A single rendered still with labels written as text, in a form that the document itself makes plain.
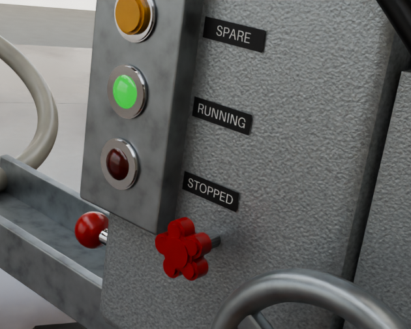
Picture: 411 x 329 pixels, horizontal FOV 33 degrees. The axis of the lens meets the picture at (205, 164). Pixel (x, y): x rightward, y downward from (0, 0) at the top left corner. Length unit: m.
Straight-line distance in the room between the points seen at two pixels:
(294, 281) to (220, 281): 0.11
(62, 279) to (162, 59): 0.29
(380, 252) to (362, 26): 0.13
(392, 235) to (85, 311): 0.34
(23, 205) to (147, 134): 0.44
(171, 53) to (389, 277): 0.19
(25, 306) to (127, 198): 2.30
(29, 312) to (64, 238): 1.94
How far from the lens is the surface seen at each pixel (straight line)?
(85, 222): 0.60
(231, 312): 0.40
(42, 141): 0.99
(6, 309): 2.76
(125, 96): 0.46
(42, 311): 2.75
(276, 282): 0.37
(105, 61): 0.48
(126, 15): 0.46
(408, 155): 0.39
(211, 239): 0.45
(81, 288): 0.66
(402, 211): 0.40
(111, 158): 0.48
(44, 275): 0.70
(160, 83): 0.45
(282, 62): 0.41
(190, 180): 0.46
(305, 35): 0.40
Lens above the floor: 1.43
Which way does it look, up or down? 18 degrees down
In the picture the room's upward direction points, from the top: 8 degrees clockwise
